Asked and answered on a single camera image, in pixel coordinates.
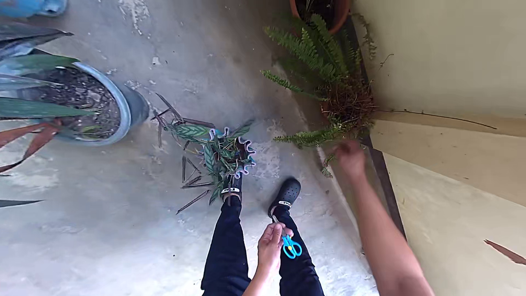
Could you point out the round terracotta pot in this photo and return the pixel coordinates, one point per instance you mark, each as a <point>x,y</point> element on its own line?
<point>343,18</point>

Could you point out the striped green leafy plant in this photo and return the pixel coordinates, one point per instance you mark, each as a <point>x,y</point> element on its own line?
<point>209,158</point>

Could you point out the green fern plant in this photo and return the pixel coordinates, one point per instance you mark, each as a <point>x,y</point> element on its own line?
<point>316,57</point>

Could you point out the person's right fingers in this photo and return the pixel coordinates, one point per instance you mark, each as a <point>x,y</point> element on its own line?
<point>342,149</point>

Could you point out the person's left fingers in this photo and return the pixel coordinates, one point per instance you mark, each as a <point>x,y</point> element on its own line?
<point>267,232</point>

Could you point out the person's right hand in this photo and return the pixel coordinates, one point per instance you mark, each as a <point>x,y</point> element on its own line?
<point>352,161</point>

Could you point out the person's left hand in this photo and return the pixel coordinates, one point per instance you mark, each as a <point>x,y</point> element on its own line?
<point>268,252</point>

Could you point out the narrow brown dry leaf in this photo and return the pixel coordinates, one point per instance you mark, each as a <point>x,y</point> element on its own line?
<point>503,251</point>

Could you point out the person's legs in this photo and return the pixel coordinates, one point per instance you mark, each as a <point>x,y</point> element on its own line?
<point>230,250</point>

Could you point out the person's left forearm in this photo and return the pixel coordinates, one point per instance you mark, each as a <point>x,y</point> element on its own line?
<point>260,283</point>

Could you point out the bright blue plastic object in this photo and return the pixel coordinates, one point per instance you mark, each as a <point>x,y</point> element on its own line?
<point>24,7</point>

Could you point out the large long-leaved plant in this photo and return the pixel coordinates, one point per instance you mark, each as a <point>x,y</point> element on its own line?
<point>33,107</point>

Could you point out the person's right forearm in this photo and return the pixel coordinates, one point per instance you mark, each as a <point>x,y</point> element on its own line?
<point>386,238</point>

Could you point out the large blue-grey plant pot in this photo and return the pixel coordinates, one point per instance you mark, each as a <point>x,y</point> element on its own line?
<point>123,96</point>

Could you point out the scalloped-rim plant pot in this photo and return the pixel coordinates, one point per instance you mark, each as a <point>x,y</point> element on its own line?
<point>248,149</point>

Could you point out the person's left thumb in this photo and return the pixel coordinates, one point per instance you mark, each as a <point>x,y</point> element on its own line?
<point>277,232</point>

